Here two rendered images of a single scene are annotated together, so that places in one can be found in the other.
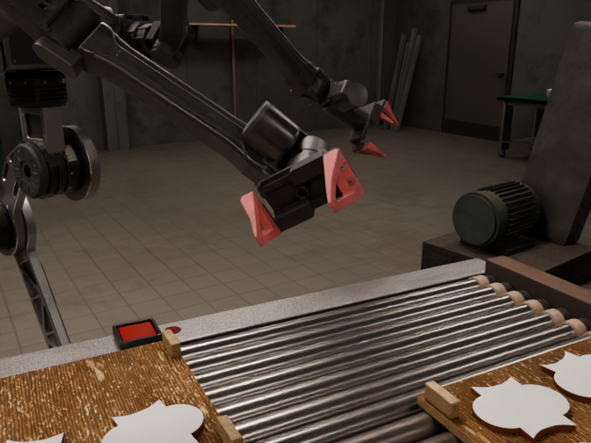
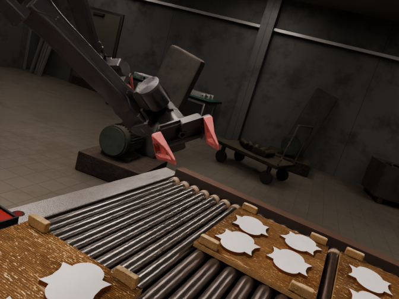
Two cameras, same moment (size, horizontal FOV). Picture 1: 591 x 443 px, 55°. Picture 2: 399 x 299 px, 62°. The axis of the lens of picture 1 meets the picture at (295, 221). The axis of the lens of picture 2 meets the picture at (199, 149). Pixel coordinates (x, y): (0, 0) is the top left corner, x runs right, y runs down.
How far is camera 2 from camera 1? 0.44 m
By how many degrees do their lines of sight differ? 39
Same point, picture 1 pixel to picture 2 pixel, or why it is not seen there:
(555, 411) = (250, 242)
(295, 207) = (176, 142)
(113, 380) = (9, 253)
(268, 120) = (160, 89)
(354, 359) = (146, 225)
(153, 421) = (71, 276)
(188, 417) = (92, 270)
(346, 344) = (136, 216)
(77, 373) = not seen: outside the picture
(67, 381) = not seen: outside the picture
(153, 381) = (43, 251)
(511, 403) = (234, 241)
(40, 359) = not seen: outside the picture
